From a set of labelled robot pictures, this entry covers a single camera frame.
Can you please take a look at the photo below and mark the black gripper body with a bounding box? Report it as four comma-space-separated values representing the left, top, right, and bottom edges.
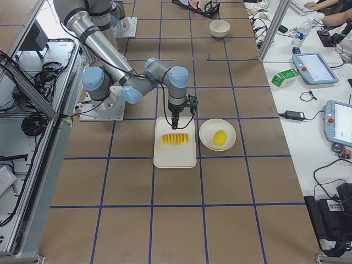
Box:
168, 94, 198, 119

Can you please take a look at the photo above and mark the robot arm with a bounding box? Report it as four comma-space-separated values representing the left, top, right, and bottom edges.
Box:
110, 0, 130, 37
53, 1, 198, 129

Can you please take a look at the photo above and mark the white round plate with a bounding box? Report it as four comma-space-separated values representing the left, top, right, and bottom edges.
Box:
199, 119, 237, 151

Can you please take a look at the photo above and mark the black plate rack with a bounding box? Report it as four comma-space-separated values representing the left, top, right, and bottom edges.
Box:
172, 0, 220, 19

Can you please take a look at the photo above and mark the cream plate in rack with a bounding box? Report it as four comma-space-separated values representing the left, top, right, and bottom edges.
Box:
199, 0, 218, 13

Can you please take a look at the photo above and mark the pink plate in rack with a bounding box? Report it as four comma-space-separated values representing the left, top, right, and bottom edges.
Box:
189, 0, 199, 9

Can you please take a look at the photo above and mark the white rectangular tray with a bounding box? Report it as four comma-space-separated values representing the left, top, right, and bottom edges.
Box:
153, 117, 197, 168

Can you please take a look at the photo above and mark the yellow lemon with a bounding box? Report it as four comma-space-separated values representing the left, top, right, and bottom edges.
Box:
213, 130, 227, 146

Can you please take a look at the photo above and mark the white bowl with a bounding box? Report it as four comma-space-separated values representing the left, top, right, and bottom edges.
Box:
209, 20, 230, 38

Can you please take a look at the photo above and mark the green white carton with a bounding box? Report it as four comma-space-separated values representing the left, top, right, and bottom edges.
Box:
271, 68, 299, 87

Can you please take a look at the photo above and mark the black power adapter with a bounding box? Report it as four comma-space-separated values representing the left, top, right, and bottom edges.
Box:
278, 110, 305, 121

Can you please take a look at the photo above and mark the teach pendant far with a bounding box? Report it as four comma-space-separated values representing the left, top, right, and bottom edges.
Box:
292, 53, 339, 85

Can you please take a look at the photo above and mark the teach pendant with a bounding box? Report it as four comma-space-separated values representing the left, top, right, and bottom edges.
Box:
292, 53, 339, 85
323, 100, 352, 147

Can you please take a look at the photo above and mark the plastic water bottle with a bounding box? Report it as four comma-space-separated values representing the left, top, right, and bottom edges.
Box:
291, 19, 313, 48

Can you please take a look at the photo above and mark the teach pendant near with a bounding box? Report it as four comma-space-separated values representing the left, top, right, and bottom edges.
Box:
323, 100, 352, 147

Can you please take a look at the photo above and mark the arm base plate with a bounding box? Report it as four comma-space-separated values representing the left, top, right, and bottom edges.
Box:
114, 17, 138, 39
79, 86, 126, 122

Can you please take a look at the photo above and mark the aluminium frame post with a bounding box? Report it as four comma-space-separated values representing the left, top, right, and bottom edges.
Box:
257, 0, 291, 63

